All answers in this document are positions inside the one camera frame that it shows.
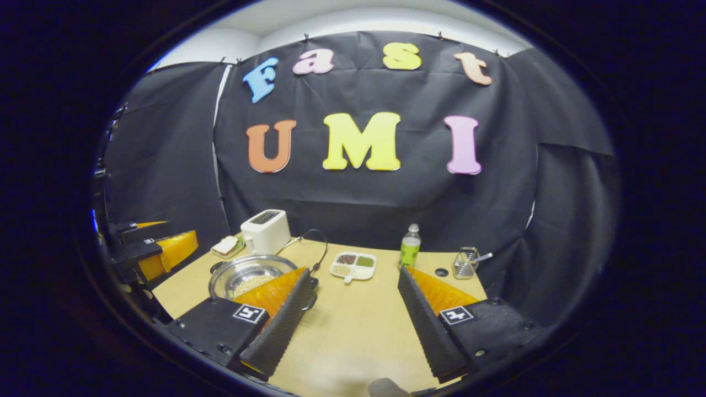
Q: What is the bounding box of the black power cable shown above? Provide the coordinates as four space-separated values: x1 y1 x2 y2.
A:
298 229 329 275

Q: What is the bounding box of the green plate with sandwich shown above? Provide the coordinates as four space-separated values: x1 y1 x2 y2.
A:
211 235 247 260

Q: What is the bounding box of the green label plastic bottle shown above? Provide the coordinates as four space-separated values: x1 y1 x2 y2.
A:
399 223 421 271

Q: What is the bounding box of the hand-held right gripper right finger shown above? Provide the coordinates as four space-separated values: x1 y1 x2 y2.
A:
397 266 544 385

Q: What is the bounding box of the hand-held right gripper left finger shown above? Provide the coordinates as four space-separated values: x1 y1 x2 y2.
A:
165 267 313 382

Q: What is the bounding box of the metal wire utensil holder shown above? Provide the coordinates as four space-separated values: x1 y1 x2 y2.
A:
453 247 479 280

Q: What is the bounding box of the pile of yellow soybeans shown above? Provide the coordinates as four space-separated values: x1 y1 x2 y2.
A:
232 274 277 299

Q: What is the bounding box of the stainless steel pot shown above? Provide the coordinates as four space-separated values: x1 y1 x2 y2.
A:
208 254 318 312

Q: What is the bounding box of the white divided dish with beans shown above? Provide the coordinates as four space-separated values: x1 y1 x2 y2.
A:
330 251 377 284

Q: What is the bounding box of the white toaster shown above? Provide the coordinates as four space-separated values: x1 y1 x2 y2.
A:
240 210 291 255

